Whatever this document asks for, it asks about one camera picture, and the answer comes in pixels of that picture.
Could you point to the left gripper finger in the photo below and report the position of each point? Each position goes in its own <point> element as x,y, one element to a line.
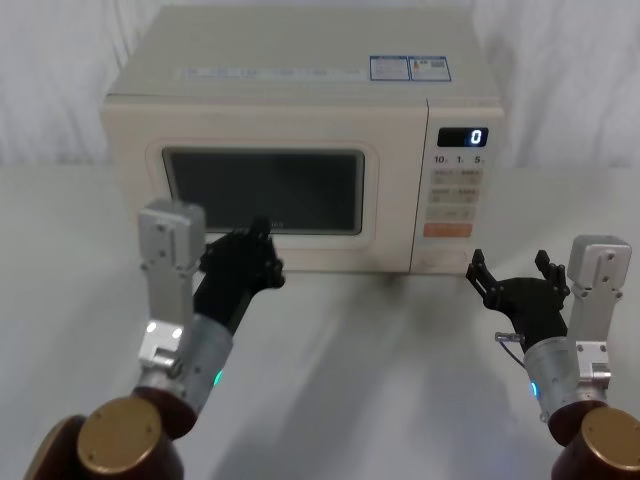
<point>270,262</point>
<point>222,250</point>

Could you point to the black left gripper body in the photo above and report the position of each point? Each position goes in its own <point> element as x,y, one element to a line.
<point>225,295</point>

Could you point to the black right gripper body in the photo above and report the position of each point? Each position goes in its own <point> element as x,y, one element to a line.
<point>535,310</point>

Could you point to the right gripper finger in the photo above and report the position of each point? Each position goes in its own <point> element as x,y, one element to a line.
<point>556,280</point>
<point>484,280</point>

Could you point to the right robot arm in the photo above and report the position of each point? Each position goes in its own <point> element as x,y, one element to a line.
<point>595,300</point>

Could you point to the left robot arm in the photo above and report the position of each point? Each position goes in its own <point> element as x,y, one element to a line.
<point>170,280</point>

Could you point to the white table cloth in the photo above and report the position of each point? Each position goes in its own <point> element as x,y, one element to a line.
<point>350,370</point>

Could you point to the cream microwave oven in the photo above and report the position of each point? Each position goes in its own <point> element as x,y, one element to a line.
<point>280,125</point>

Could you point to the white curtain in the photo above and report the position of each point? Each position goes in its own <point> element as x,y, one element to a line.
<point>55,75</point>

